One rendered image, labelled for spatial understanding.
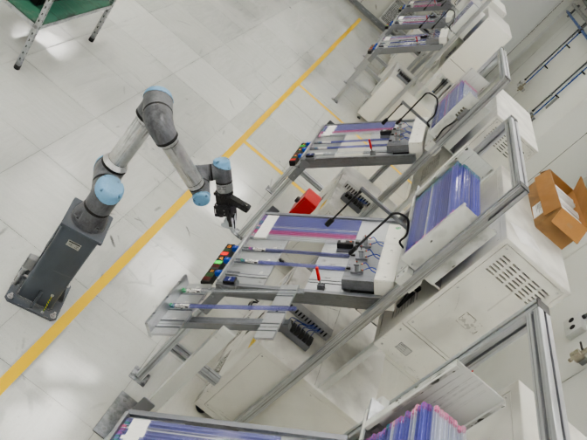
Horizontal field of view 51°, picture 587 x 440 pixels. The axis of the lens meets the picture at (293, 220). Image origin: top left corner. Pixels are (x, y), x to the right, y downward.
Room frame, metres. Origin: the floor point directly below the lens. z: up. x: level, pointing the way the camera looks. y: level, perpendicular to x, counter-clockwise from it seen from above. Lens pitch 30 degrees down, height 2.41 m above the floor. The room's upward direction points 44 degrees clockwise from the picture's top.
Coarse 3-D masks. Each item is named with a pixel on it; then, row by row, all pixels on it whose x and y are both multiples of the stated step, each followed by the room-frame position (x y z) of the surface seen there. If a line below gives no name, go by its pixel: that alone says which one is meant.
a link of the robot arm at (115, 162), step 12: (144, 96) 2.08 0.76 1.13; (156, 96) 2.06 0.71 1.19; (168, 96) 2.11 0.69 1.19; (144, 108) 2.01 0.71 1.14; (132, 132) 2.06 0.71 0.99; (144, 132) 2.07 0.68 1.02; (120, 144) 2.06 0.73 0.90; (132, 144) 2.06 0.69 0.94; (108, 156) 2.07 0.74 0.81; (120, 156) 2.06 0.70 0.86; (132, 156) 2.09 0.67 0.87; (96, 168) 2.05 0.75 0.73; (108, 168) 2.04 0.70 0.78; (120, 168) 2.07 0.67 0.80
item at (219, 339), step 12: (216, 336) 1.76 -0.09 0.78; (228, 336) 1.77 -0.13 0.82; (204, 348) 1.76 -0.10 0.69; (216, 348) 1.77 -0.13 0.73; (192, 360) 1.76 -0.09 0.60; (204, 360) 1.77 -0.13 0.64; (180, 372) 1.76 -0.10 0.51; (192, 372) 1.77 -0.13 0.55; (168, 384) 1.76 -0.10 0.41; (180, 384) 1.77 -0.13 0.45; (120, 396) 1.87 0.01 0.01; (156, 396) 1.76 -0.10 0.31; (168, 396) 1.77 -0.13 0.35; (120, 408) 1.83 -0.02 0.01; (132, 408) 1.87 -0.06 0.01; (156, 408) 1.77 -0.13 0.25; (108, 420) 1.74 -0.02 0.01; (96, 432) 1.66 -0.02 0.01; (108, 432) 1.70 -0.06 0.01
